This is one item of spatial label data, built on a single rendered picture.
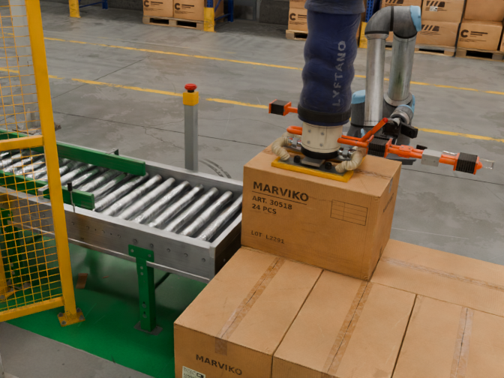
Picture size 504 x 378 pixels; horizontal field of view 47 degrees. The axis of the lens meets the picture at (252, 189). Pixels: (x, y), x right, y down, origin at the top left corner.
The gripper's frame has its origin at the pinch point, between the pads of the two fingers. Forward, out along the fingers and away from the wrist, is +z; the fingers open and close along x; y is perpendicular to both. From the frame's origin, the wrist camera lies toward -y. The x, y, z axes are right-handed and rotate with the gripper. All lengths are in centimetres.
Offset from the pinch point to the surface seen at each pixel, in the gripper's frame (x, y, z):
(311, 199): -20.7, 23.8, 33.5
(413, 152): 1.3, -11.6, 15.9
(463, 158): 2.7, -30.5, 16.0
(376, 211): -19.1, -3.6, 34.0
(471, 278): -52, -44, 12
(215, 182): -50, 94, -15
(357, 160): -4.2, 9.4, 21.8
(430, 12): -54, 82, -695
